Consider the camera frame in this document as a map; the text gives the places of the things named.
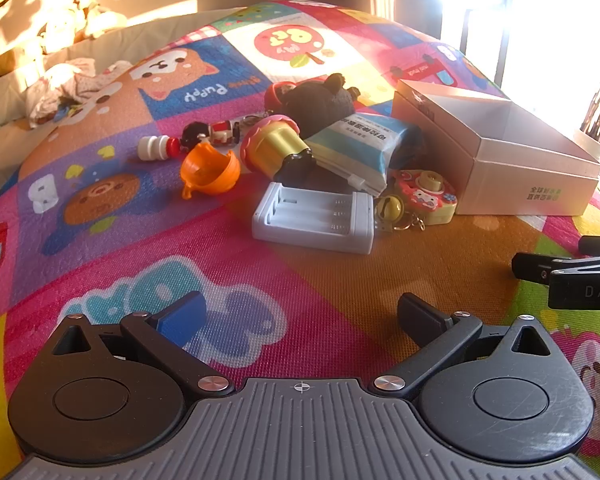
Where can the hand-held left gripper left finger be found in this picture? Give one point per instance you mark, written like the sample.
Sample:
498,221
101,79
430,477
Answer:
180,317

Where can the small gold bell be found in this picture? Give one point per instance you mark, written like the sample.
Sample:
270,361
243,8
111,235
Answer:
387,210

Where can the colourful cartoon play mat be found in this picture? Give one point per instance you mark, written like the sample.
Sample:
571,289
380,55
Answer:
330,280

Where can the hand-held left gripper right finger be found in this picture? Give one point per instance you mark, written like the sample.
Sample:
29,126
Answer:
422,322

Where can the black bear plush toy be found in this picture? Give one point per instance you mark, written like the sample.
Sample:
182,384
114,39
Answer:
320,105

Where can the pale plush toy pile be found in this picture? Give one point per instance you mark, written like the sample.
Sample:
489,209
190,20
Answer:
75,15

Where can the white cardboard box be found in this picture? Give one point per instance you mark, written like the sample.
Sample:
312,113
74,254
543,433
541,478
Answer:
520,185

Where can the grey battery charger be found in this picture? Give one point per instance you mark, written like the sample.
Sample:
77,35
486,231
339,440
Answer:
300,230

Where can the small red white figure toy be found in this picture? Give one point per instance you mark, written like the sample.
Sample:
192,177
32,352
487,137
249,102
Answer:
222,132

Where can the pink and gold cupcake toy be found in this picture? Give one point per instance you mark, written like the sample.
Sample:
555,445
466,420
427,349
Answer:
275,145

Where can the pile of light clothes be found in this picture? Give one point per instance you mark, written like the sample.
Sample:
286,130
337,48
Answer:
70,85

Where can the blue and white packet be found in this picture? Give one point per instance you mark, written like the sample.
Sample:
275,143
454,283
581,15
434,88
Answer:
355,145

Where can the white and red bottle toy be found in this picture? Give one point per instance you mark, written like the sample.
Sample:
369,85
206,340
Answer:
152,148

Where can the orange plastic capsule half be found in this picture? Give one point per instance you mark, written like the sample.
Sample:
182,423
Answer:
215,175

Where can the yellow pillow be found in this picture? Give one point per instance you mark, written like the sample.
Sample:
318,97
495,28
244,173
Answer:
5,67

